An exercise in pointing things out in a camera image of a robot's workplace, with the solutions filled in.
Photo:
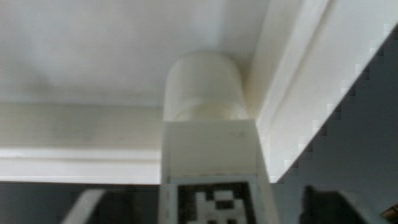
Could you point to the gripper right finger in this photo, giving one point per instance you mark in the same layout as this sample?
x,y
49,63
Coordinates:
x,y
329,209

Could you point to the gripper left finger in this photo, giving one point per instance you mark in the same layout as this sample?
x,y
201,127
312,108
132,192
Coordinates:
x,y
114,206

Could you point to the white table leg with tag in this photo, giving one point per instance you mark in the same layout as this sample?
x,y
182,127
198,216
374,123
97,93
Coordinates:
x,y
216,190

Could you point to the white square table top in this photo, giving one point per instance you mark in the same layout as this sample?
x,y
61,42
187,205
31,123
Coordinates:
x,y
88,50

